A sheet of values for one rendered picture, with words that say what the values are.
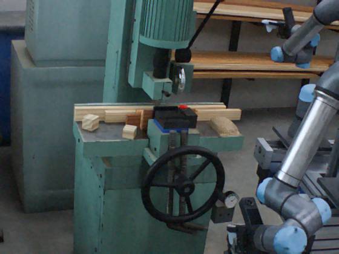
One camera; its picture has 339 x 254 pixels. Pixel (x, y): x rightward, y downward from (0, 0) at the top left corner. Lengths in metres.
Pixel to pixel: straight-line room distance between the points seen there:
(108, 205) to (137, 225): 0.15
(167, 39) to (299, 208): 0.73
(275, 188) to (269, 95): 3.74
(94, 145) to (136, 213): 0.33
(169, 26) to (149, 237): 0.80
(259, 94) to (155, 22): 3.41
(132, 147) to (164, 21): 0.44
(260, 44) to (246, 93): 0.52
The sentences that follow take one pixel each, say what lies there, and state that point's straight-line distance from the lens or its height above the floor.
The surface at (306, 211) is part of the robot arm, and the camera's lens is 1.26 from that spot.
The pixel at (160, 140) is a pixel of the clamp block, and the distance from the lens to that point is 1.53.
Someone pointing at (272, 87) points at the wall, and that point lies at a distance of 5.01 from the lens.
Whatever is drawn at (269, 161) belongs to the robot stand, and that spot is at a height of 0.72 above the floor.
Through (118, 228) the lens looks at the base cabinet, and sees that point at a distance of 1.78.
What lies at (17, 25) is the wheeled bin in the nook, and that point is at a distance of 3.25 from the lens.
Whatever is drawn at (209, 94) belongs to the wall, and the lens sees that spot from 4.62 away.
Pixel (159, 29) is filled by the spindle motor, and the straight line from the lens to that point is 1.62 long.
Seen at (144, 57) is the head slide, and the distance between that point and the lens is 1.79.
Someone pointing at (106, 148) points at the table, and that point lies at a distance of 1.60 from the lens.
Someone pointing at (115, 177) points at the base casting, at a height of 0.76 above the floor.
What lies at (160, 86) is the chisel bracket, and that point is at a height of 1.05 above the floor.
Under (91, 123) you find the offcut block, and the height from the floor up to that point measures 0.93.
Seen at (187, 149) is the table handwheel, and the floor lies 0.95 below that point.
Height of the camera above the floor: 1.55
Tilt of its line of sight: 22 degrees down
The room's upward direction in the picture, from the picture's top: 8 degrees clockwise
